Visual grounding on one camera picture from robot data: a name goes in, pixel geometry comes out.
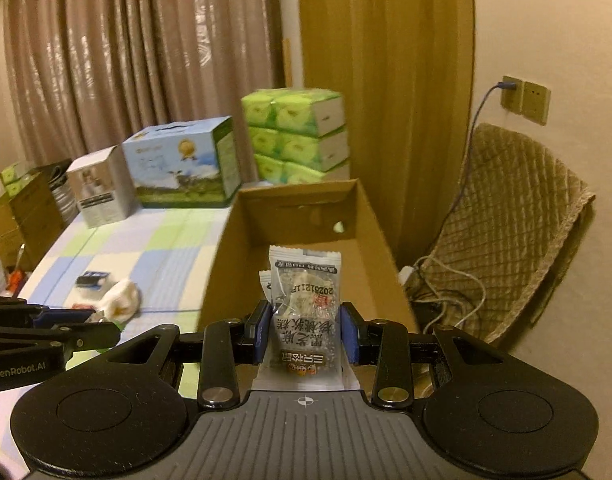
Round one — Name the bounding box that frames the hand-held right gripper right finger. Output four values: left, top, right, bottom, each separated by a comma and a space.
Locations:
338, 302, 512, 411

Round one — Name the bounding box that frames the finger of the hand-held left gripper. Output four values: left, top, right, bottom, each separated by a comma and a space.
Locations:
0, 321, 121, 361
0, 296, 97, 330

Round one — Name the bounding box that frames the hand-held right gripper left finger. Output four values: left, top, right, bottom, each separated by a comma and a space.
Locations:
93, 300, 273, 410

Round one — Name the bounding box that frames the clear floss pick box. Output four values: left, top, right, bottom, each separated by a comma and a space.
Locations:
76, 270, 111, 292

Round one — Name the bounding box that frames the white sock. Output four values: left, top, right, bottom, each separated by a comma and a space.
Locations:
100, 280, 142, 322

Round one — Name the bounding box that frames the brown cardboard box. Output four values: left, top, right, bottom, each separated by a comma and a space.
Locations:
198, 177, 421, 351

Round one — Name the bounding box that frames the black electrical box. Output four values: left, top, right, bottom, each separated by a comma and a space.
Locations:
416, 300, 457, 332

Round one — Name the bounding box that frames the brown cardboard carton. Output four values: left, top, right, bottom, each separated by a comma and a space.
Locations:
8, 170, 66, 271

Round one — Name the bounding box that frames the silver ribbed metal object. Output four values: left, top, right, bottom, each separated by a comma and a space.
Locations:
48, 172, 79, 223

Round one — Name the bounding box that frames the white product box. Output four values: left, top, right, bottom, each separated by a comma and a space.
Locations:
66, 146, 139, 229

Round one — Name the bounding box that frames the blue milk carton case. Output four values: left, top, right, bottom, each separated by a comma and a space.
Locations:
122, 116, 241, 209

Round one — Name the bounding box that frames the chair with quilted cover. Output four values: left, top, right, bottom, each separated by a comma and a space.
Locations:
416, 122, 597, 356

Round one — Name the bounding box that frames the stack of green tissue packs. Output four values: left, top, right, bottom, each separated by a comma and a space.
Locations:
241, 87, 351, 187

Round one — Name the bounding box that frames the golden yellow curtain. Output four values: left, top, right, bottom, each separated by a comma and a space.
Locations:
296, 0, 474, 271

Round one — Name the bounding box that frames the brown shiny curtain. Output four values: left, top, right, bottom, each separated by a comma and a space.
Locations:
3, 0, 281, 171

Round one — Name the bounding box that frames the orange-handled tool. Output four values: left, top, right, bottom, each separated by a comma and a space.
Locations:
10, 242, 27, 297

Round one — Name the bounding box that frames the white power strip cable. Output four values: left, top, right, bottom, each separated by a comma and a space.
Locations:
398, 255, 487, 333

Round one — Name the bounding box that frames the double wall socket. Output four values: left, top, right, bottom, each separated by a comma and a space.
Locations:
501, 76, 551, 126

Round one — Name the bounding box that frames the charger plug with cable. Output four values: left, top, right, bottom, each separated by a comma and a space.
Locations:
456, 76, 521, 221

